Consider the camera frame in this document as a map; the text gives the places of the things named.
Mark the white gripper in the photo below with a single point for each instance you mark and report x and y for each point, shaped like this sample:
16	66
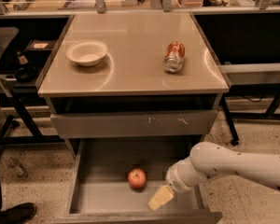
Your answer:
174	179

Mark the red apple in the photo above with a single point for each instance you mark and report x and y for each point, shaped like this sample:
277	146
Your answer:
137	178

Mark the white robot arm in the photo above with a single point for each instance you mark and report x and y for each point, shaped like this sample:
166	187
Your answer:
208	161

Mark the open grey middle drawer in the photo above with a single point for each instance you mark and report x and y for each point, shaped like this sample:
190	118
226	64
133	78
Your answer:
100	192

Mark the closed grey top drawer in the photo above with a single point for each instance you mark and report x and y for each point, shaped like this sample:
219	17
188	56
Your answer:
132	124

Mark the grey drawer cabinet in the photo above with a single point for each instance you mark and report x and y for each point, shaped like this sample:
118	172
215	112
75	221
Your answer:
131	77

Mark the orange soda can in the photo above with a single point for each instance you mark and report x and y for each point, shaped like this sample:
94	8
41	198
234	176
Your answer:
174	58

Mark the black shoe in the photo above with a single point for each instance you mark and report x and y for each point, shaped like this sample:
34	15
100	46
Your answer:
18	214

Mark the white paper bowl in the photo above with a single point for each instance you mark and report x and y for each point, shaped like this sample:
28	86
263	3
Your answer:
87	53

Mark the black desk frame left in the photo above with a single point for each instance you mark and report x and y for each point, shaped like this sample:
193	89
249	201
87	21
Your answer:
19	95

